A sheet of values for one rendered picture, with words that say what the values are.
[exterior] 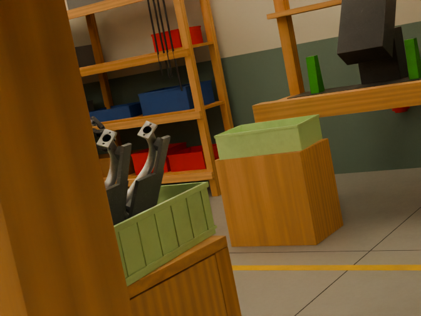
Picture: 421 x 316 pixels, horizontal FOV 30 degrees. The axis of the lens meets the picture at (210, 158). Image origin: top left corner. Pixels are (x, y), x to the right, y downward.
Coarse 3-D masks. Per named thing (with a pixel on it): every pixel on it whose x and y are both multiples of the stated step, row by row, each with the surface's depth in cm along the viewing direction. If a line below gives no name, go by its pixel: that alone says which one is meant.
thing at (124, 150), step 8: (128, 144) 227; (120, 152) 225; (128, 152) 227; (120, 160) 225; (128, 160) 229; (120, 168) 226; (128, 168) 230; (120, 176) 227; (120, 184) 228; (112, 192) 224; (120, 192) 229; (112, 200) 226; (120, 200) 230; (112, 208) 227; (120, 208) 232; (112, 216) 228; (120, 216) 233
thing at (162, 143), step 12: (156, 144) 239; (168, 144) 241; (156, 168) 240; (144, 180) 235; (156, 180) 243; (144, 192) 238; (156, 192) 246; (132, 204) 235; (144, 204) 241; (156, 204) 249; (132, 216) 237
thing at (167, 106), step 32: (96, 0) 760; (128, 0) 729; (96, 32) 826; (192, 32) 737; (96, 64) 775; (128, 64) 746; (160, 64) 726; (192, 64) 712; (160, 96) 743; (192, 96) 719; (224, 96) 752; (96, 128) 787; (128, 128) 764; (224, 128) 760; (192, 160) 741
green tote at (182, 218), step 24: (168, 192) 255; (192, 192) 240; (144, 216) 218; (168, 216) 228; (192, 216) 239; (120, 240) 208; (144, 240) 217; (168, 240) 227; (192, 240) 237; (144, 264) 216
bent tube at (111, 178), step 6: (108, 132) 224; (114, 132) 223; (102, 138) 223; (108, 138) 225; (114, 138) 223; (102, 144) 222; (108, 144) 221; (114, 144) 225; (114, 150) 226; (114, 156) 228; (114, 162) 230; (114, 168) 231; (108, 174) 231; (114, 174) 231; (108, 180) 231; (114, 180) 231; (108, 186) 230
